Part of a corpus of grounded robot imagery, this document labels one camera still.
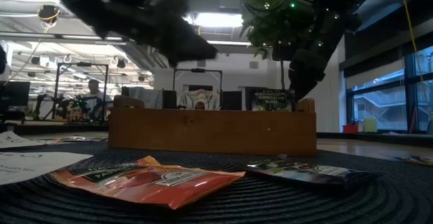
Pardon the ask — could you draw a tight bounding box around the grey chair back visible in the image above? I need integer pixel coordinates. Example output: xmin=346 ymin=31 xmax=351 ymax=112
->
xmin=127 ymin=86 xmax=164 ymax=109

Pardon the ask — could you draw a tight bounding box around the green plant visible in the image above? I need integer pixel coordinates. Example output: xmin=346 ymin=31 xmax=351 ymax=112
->
xmin=240 ymin=0 xmax=319 ymax=91

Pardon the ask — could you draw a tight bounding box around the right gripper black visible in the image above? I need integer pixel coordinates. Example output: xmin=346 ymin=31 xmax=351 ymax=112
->
xmin=289 ymin=9 xmax=355 ymax=103

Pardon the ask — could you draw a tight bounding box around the white orange Tazo tea packet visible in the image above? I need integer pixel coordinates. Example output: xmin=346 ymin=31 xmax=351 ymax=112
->
xmin=0 ymin=151 xmax=94 ymax=186
xmin=0 ymin=131 xmax=47 ymax=150

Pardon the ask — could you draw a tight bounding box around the yellow hanging cable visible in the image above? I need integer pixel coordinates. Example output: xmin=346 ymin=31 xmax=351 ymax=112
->
xmin=401 ymin=0 xmax=428 ymax=83

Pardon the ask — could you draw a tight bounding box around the black monitor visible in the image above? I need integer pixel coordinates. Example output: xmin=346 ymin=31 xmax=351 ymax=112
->
xmin=0 ymin=81 xmax=31 ymax=117

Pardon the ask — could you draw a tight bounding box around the person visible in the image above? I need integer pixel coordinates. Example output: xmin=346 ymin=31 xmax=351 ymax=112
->
xmin=81 ymin=79 xmax=113 ymax=120

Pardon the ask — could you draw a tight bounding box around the black camera gantry frame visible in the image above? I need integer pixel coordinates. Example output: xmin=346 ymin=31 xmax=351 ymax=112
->
xmin=173 ymin=68 xmax=223 ymax=93

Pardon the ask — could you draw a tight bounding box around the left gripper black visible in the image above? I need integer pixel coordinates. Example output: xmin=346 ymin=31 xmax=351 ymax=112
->
xmin=53 ymin=0 xmax=219 ymax=68

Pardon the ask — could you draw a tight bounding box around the white garment on chair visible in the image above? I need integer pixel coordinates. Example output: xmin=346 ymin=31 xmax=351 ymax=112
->
xmin=178 ymin=88 xmax=221 ymax=110

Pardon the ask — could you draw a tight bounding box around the round dark woven placemat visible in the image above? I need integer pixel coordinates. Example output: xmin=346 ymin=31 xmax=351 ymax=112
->
xmin=0 ymin=141 xmax=433 ymax=224

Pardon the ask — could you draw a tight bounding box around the green container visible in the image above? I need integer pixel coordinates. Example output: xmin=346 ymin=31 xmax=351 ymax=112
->
xmin=363 ymin=117 xmax=378 ymax=133

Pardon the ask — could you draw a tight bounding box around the black robot station frame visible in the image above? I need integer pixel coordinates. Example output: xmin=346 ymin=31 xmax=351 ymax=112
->
xmin=53 ymin=62 xmax=110 ymax=122

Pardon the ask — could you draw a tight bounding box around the bright ceiling light panel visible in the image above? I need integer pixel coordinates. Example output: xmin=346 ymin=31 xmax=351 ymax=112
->
xmin=182 ymin=12 xmax=245 ymax=28

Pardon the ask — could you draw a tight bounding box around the long ceiling light strip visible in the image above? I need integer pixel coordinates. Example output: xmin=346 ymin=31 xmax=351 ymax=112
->
xmin=0 ymin=30 xmax=253 ymax=47

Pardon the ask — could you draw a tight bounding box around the wooden three-compartment tea tray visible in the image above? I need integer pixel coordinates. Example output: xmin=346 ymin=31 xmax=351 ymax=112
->
xmin=108 ymin=94 xmax=318 ymax=157

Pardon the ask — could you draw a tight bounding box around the round black ceiling device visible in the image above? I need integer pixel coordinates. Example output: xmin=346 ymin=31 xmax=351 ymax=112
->
xmin=37 ymin=4 xmax=61 ymax=24

